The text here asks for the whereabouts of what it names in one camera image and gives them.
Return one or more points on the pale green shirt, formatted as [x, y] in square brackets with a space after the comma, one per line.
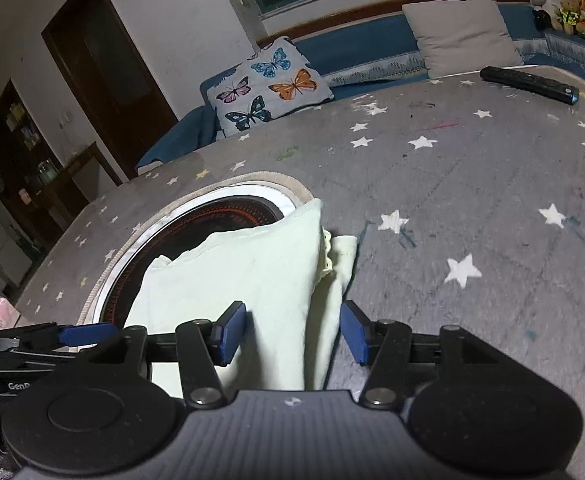
[291, 276]

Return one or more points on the butterfly print pillow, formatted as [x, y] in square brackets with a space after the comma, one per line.
[276, 82]

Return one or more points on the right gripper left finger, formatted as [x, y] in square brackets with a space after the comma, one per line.
[201, 347]

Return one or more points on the blue sofa bench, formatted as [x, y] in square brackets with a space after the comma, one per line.
[374, 54]

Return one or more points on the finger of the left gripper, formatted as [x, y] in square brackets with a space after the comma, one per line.
[35, 331]
[84, 335]

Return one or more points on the panda plush toy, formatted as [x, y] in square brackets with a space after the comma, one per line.
[545, 14]

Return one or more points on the black remote control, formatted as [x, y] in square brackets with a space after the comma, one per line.
[542, 86]

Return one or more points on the dark wooden shelf cabinet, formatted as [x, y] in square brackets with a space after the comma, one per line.
[38, 191]

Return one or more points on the dark wooden door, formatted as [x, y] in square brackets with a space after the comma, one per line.
[109, 78]

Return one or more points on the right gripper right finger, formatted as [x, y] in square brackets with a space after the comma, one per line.
[383, 347]

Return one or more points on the beige pillow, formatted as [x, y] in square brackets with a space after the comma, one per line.
[456, 36]

